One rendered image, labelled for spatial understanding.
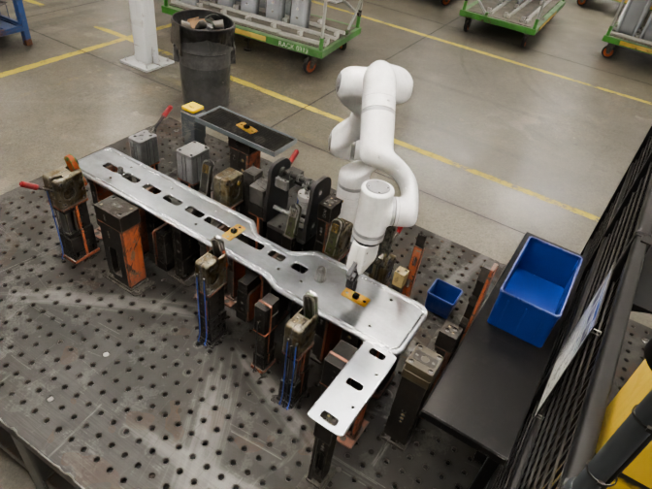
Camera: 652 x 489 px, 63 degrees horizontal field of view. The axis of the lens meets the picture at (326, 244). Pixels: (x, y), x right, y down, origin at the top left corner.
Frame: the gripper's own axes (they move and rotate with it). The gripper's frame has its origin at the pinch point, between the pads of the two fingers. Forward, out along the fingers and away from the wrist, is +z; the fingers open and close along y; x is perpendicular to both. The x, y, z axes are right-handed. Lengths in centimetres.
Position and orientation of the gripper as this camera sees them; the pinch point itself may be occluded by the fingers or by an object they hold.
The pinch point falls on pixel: (359, 277)
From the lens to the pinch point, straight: 152.9
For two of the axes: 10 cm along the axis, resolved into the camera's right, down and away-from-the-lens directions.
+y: -5.4, 5.0, -6.7
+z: -1.1, 7.5, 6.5
